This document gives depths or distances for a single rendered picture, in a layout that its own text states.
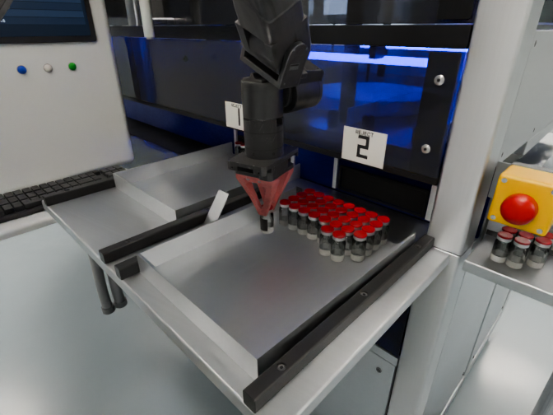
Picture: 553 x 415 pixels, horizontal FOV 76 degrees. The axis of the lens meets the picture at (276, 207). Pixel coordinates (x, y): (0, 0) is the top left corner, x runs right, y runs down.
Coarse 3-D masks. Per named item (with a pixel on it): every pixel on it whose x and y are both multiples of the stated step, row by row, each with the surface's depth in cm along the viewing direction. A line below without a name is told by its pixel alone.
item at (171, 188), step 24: (144, 168) 84; (168, 168) 89; (192, 168) 92; (216, 168) 92; (144, 192) 71; (168, 192) 78; (192, 192) 78; (216, 192) 78; (240, 192) 74; (168, 216) 66
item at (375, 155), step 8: (344, 128) 64; (352, 128) 62; (344, 136) 64; (352, 136) 63; (368, 136) 61; (376, 136) 60; (384, 136) 59; (344, 144) 65; (352, 144) 63; (360, 144) 62; (376, 144) 60; (384, 144) 59; (344, 152) 65; (352, 152) 64; (360, 152) 63; (368, 152) 62; (376, 152) 61; (384, 152) 60; (352, 160) 65; (360, 160) 63; (368, 160) 62; (376, 160) 61
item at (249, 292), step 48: (288, 192) 71; (192, 240) 58; (240, 240) 61; (288, 240) 61; (192, 288) 50; (240, 288) 50; (288, 288) 50; (336, 288) 50; (240, 336) 42; (288, 336) 38
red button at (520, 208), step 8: (504, 200) 47; (512, 200) 46; (520, 200) 45; (528, 200) 45; (504, 208) 46; (512, 208) 46; (520, 208) 45; (528, 208) 44; (536, 208) 45; (504, 216) 47; (512, 216) 46; (520, 216) 45; (528, 216) 45; (520, 224) 46
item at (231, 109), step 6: (228, 102) 84; (228, 108) 85; (234, 108) 83; (240, 108) 81; (228, 114) 85; (234, 114) 84; (240, 114) 82; (228, 120) 86; (234, 120) 85; (240, 120) 83; (228, 126) 87; (234, 126) 85; (240, 126) 84
